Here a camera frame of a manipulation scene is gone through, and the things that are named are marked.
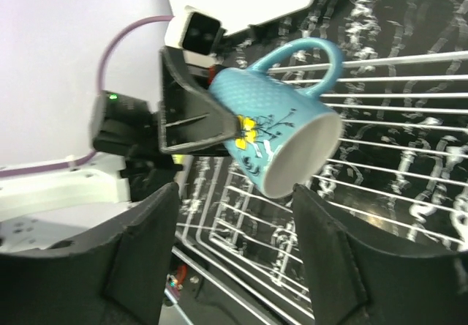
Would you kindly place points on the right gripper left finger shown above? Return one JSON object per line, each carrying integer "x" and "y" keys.
{"x": 114, "y": 273}

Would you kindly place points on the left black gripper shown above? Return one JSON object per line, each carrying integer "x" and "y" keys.
{"x": 190, "y": 72}

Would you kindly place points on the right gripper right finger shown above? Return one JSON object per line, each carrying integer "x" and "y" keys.
{"x": 358, "y": 273}

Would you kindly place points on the light blue dotted mug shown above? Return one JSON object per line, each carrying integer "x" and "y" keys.
{"x": 287, "y": 134}

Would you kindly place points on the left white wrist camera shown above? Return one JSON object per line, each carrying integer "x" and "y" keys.
{"x": 193, "y": 30}

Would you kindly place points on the white wire dish rack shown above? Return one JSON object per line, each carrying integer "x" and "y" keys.
{"x": 401, "y": 166}

